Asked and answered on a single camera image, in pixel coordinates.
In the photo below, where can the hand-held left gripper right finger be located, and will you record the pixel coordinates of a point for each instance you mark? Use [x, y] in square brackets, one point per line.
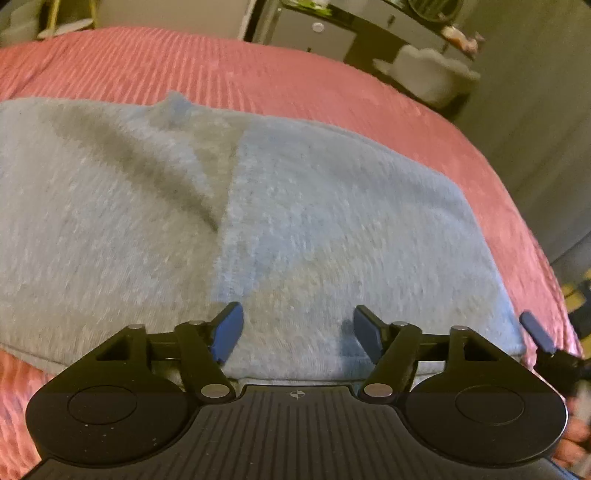
[367, 330]

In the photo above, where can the pink ribbed blanket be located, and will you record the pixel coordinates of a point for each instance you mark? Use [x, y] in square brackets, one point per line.
[286, 78]

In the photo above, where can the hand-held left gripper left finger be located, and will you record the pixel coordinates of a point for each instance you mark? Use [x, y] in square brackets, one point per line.
[228, 330]

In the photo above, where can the yellow object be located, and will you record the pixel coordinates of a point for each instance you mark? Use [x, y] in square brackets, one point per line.
[577, 300]

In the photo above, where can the grey-blue fleece pants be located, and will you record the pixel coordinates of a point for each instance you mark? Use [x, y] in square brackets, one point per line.
[277, 221]

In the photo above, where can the white cabinet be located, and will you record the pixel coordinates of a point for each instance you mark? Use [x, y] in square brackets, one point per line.
[314, 34]

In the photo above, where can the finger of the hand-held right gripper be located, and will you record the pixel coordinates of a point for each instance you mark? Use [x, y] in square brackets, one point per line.
[538, 330]

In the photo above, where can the gold tiered side table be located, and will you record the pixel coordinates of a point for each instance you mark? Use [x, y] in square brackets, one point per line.
[62, 21]

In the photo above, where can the white cylindrical container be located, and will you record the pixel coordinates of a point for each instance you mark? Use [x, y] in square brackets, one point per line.
[21, 27]

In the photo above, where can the black desk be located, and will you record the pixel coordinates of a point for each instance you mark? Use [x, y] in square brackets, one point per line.
[378, 21]

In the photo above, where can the white shell-shaped chair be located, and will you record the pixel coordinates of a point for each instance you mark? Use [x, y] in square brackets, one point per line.
[427, 74]

